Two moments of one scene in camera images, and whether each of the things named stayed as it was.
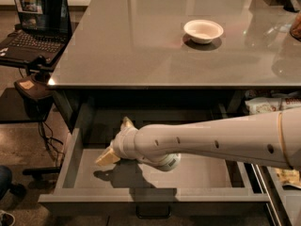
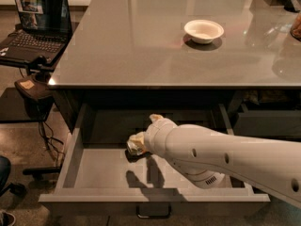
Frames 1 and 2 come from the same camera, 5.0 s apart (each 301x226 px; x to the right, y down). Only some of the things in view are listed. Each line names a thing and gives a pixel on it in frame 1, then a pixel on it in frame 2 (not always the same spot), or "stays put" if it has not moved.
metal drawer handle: x=153 y=211 stays put
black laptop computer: x=44 y=27 stays put
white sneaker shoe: x=7 y=218 stays put
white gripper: x=119 y=143 → x=152 y=135
